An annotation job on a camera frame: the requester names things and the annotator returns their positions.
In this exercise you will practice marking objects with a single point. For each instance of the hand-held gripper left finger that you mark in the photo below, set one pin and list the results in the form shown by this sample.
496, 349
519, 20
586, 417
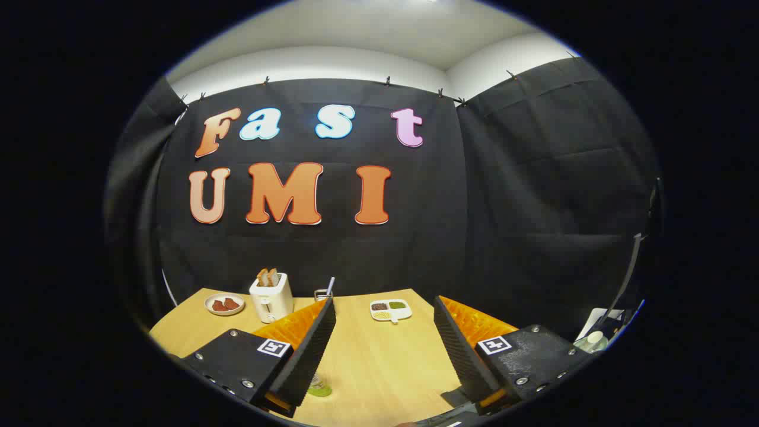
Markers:
308, 350

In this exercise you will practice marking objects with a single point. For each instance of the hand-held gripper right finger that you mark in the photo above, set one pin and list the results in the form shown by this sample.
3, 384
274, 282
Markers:
462, 350

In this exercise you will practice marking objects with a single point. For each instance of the clear juice bottle green label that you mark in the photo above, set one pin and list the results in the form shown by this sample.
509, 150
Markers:
320, 389

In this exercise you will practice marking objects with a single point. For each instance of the clear bottle white cap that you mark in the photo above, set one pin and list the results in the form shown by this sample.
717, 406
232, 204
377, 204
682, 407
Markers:
593, 343

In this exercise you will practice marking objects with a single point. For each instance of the white toaster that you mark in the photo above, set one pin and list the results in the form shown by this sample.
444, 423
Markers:
271, 302

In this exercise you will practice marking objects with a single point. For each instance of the wooden table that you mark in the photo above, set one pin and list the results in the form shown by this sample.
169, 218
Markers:
379, 362

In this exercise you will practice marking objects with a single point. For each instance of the white divided dish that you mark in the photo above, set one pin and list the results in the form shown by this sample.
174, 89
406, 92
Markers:
391, 310

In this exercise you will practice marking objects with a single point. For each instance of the brown meat piece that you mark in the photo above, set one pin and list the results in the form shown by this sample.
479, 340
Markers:
232, 303
219, 306

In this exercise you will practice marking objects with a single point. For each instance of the small round beige plate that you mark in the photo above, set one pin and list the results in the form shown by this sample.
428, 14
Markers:
224, 311

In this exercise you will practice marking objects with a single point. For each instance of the white paper sheet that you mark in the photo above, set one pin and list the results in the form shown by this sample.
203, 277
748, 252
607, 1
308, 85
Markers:
600, 317

